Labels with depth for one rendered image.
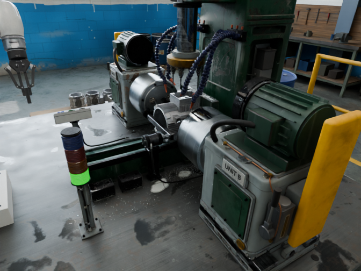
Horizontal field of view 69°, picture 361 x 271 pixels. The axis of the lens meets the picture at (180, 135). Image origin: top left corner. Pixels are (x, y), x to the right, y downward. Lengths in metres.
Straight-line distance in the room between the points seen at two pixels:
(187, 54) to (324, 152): 0.75
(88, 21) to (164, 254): 6.19
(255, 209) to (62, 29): 6.25
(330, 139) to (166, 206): 0.71
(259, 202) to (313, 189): 0.15
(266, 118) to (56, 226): 0.86
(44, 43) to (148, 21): 2.50
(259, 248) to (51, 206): 0.83
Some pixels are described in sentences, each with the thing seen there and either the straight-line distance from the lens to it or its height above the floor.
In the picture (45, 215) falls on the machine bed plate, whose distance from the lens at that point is 1.22.
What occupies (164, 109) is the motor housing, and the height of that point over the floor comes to 1.10.
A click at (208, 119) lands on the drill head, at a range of 1.04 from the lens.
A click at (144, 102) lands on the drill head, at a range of 1.48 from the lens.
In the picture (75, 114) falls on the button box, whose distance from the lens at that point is 1.38.
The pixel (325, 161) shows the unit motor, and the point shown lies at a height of 1.25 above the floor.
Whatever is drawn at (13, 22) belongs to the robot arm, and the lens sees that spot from 1.43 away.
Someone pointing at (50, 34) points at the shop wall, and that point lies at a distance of 6.68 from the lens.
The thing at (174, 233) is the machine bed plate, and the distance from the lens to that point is 1.05.
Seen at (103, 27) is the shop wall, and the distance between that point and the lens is 6.89.
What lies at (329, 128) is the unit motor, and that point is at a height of 1.33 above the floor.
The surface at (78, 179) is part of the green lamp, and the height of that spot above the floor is 1.05.
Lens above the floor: 1.59
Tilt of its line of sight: 28 degrees down
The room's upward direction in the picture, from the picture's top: 1 degrees clockwise
